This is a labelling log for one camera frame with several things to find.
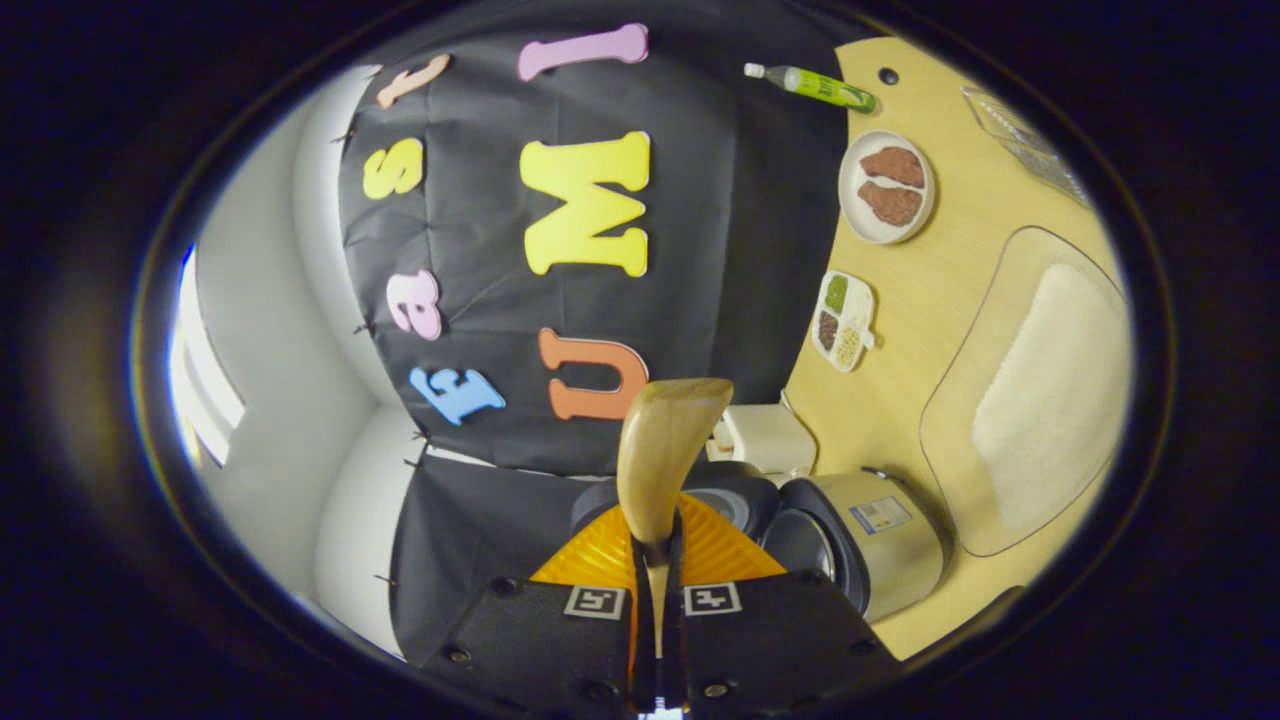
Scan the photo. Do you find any wooden spoon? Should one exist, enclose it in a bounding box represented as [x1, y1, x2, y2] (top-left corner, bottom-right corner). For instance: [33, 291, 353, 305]
[616, 378, 736, 661]

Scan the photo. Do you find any green drink bottle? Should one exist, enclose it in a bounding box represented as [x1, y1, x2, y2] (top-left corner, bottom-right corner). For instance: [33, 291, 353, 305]
[744, 62, 877, 114]

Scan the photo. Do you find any black backdrop cloth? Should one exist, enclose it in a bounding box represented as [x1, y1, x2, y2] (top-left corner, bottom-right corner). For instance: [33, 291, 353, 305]
[335, 0, 861, 666]

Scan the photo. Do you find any brown meat piece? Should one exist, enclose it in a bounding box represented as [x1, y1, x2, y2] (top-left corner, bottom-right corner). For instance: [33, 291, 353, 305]
[858, 180, 923, 227]
[860, 146, 926, 189]

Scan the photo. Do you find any white toaster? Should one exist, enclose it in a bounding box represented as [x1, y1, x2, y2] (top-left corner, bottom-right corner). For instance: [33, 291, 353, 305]
[707, 403, 818, 479]

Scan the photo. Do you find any white divided grain dish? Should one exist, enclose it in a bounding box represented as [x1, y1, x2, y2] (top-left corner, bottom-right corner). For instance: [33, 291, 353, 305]
[812, 270, 881, 373]

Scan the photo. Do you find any white round plate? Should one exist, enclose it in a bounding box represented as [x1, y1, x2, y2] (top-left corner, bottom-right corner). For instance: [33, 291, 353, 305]
[838, 130, 937, 245]

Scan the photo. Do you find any clear plastic tray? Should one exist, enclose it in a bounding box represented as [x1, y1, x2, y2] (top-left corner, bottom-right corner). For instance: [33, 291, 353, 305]
[918, 226, 1136, 558]

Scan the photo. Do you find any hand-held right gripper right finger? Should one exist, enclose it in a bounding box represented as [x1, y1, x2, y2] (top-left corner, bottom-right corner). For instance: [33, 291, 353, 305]
[665, 495, 901, 717]

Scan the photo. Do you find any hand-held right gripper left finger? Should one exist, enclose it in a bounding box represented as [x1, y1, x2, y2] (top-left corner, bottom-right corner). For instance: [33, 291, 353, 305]
[420, 495, 657, 719]

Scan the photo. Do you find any dark grey rice cooker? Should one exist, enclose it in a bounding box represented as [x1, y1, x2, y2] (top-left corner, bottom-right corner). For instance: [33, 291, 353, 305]
[570, 460, 946, 623]

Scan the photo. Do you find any white rice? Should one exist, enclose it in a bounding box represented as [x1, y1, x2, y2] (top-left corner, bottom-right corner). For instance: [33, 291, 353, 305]
[972, 263, 1131, 531]

